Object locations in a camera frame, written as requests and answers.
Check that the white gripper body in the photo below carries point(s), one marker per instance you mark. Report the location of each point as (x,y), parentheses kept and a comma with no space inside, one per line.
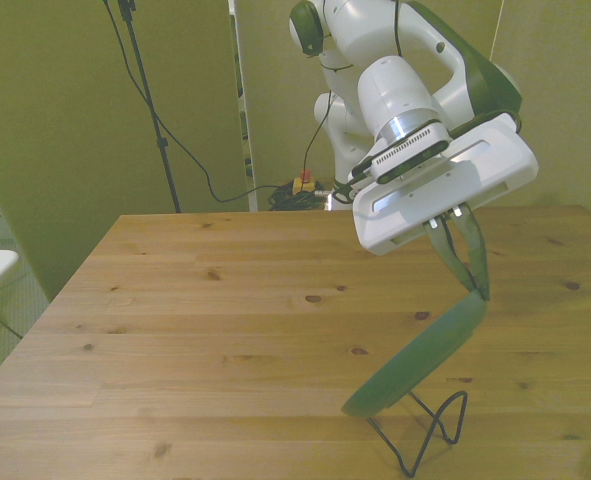
(465,185)

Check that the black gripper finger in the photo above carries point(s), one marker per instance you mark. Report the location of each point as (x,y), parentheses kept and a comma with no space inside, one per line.
(447,252)
(475,245)

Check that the green round plate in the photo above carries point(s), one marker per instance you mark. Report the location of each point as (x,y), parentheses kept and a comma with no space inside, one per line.
(415,360)

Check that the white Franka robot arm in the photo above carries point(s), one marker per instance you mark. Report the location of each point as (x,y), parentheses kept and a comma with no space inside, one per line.
(400,85)

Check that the yellow-green room divider panel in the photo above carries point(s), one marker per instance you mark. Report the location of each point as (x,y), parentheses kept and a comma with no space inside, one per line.
(560,75)
(75,125)
(275,100)

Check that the yellow red emergency stop button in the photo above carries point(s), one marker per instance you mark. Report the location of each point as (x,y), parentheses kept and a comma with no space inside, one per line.
(304,184)

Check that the white divider hinge strip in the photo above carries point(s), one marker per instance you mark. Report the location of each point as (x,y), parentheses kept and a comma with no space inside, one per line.
(242,75)

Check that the black tripod pole stand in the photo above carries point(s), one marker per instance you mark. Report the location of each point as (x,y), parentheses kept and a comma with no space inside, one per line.
(162,142)

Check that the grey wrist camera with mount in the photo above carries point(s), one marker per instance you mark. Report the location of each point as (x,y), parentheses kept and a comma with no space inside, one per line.
(405,150)

